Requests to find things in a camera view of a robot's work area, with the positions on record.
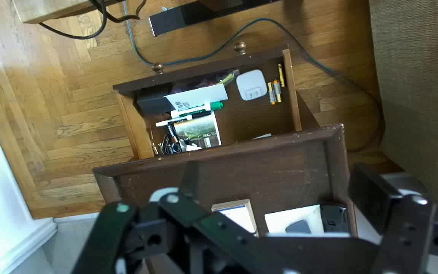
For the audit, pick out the photo card box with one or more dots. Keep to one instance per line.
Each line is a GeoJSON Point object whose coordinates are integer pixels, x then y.
{"type": "Point", "coordinates": [198, 130]}

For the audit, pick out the brown fabric sofa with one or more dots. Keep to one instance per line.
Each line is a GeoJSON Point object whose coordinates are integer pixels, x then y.
{"type": "Point", "coordinates": [421, 92]}

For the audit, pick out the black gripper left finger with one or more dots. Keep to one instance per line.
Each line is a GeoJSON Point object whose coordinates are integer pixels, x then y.
{"type": "Point", "coordinates": [128, 229]}

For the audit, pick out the open wooden drawer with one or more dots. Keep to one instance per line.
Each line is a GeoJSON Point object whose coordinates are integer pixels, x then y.
{"type": "Point", "coordinates": [249, 120]}

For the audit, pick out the yellow AA battery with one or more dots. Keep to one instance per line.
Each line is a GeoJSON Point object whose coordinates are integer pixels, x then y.
{"type": "Point", "coordinates": [277, 92]}
{"type": "Point", "coordinates": [271, 94]}

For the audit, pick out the white box with black band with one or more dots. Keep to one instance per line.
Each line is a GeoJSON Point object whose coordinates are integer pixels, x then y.
{"type": "Point", "coordinates": [236, 214]}

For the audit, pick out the black power strip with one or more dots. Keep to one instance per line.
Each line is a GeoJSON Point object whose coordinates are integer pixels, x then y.
{"type": "Point", "coordinates": [189, 16]}

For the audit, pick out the long black remote control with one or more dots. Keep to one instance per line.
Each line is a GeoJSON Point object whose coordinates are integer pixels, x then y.
{"type": "Point", "coordinates": [335, 217]}

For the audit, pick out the dark wooden nightstand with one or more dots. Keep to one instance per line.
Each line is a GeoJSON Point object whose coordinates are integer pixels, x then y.
{"type": "Point", "coordinates": [274, 173]}

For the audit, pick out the black rectangular case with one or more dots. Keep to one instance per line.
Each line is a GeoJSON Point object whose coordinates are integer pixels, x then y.
{"type": "Point", "coordinates": [152, 104]}

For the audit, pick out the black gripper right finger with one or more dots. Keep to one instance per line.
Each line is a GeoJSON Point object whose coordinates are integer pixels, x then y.
{"type": "Point", "coordinates": [411, 229]}

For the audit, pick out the white square device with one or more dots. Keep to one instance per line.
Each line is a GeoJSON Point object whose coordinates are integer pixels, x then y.
{"type": "Point", "coordinates": [251, 85]}

